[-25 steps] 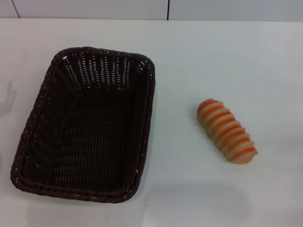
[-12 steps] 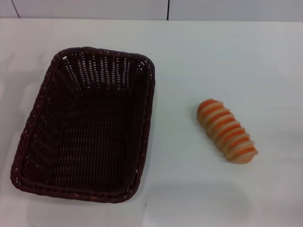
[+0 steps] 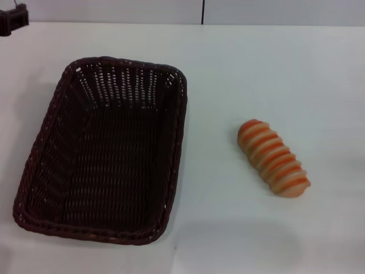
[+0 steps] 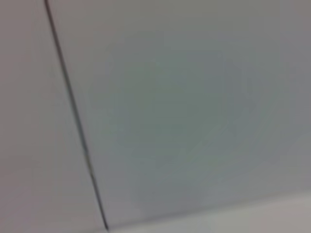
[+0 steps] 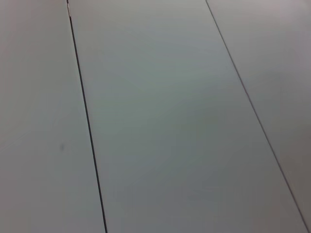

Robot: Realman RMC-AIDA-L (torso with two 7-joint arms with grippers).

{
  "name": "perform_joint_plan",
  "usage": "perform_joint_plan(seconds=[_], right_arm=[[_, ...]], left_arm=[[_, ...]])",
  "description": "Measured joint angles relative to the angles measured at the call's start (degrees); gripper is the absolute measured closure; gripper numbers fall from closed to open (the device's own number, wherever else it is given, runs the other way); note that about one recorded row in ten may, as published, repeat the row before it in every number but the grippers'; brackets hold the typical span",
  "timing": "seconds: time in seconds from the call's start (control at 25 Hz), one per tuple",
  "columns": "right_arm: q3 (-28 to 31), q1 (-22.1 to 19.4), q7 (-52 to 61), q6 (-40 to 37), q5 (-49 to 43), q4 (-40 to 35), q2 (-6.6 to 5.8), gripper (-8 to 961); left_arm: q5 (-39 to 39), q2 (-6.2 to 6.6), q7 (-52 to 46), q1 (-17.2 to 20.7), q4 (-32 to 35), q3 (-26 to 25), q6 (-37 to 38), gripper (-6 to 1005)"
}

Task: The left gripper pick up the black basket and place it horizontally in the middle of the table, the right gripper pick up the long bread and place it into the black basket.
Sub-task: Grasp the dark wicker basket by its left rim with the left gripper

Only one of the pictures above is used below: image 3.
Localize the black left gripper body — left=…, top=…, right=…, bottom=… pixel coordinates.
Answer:
left=0, top=3, right=30, bottom=37

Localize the dark brown woven basket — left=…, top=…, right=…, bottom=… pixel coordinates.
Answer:
left=13, top=56, right=189, bottom=246

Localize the orange striped bread roll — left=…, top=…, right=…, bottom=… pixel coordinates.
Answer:
left=238, top=119, right=311, bottom=198

